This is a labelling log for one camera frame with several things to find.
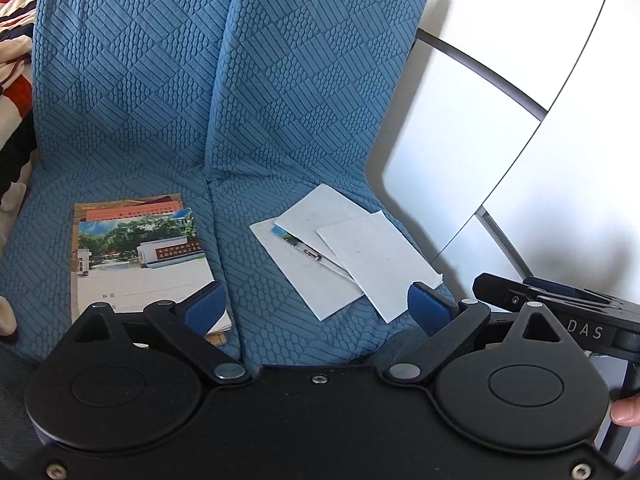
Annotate white wardrobe panel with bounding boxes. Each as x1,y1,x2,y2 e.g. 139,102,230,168
435,0,640,306

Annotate grey metal bar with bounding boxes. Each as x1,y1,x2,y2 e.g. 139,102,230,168
415,28,549,122
474,208,527,279

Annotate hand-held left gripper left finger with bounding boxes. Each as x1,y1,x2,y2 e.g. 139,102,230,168
70,280,252,387

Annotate person's right hand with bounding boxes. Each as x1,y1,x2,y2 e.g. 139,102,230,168
610,394,640,427

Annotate red black striped blanket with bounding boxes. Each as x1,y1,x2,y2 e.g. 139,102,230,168
0,0,38,346

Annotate book with painting cover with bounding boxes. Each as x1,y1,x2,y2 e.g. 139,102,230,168
71,192,183,326

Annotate notebook with photo cover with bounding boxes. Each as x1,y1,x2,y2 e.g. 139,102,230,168
76,208,234,335

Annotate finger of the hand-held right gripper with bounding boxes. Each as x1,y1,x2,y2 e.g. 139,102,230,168
525,276,640,316
472,272,538,314

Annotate white and orange book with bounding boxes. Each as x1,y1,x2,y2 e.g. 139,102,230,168
80,199,184,223

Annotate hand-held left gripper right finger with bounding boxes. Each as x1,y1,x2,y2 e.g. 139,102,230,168
382,281,581,387

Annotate blue textured floor chair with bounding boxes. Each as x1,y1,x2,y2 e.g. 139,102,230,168
202,0,451,366
0,0,251,366

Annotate paper with photo print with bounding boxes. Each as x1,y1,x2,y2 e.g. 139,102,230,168
270,226,322,262

